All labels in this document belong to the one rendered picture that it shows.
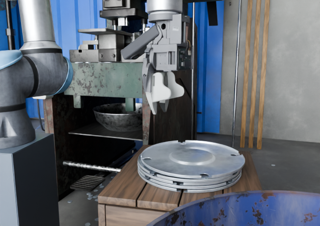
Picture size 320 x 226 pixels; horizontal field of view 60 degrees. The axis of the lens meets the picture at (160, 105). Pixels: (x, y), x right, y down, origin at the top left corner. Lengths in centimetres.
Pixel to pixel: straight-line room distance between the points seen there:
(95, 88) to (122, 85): 14
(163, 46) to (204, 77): 187
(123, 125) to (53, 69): 58
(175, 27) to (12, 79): 41
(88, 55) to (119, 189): 80
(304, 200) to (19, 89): 65
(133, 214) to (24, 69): 45
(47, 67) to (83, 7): 214
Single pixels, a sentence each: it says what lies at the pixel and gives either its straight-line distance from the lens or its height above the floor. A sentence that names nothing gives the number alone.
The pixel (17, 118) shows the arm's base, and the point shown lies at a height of 52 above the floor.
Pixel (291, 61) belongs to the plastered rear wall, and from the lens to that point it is 246.
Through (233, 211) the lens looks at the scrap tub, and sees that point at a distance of 42.
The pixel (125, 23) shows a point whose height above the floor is 83.
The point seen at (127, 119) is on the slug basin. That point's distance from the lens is 131.
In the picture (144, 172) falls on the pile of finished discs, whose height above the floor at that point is 37.
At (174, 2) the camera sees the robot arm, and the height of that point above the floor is 77.
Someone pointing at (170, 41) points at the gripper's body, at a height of 70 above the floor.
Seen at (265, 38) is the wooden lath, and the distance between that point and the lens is 221.
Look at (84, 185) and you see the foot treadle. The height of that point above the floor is 16.
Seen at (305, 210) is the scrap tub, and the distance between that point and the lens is 45.
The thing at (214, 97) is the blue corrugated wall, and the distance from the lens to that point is 246.
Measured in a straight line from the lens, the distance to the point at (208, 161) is 77.
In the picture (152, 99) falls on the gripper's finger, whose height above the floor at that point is 57.
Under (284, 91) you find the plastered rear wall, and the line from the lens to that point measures 247.
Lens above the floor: 66
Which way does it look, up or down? 10 degrees down
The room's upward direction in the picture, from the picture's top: straight up
